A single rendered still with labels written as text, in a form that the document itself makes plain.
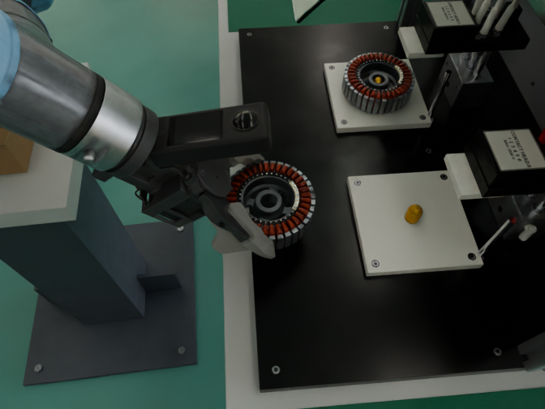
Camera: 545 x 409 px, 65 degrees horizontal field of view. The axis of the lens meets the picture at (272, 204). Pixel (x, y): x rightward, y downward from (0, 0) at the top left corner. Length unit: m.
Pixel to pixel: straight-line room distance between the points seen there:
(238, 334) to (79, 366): 0.89
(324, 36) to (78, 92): 0.58
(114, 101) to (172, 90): 1.54
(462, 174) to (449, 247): 0.11
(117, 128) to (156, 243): 1.11
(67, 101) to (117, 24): 1.98
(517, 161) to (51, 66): 0.45
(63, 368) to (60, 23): 1.62
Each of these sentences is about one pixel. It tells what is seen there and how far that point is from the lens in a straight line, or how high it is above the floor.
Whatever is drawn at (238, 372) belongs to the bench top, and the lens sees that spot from 0.55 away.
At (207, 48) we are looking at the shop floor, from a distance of 2.10.
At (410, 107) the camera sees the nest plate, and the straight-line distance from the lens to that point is 0.74.
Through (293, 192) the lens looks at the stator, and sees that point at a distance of 0.52.
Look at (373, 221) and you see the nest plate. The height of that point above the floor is 0.78.
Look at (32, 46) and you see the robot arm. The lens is 0.37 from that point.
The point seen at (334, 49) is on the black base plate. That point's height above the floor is 0.77.
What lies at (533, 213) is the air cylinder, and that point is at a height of 0.82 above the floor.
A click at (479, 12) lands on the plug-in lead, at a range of 0.72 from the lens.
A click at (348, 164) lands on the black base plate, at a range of 0.66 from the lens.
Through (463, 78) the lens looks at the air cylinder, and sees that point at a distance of 0.76.
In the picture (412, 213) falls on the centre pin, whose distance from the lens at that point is 0.59.
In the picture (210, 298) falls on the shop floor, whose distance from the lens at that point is 1.38.
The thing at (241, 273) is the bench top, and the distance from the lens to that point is 0.59.
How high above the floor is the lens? 1.29
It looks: 58 degrees down
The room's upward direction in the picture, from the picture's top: straight up
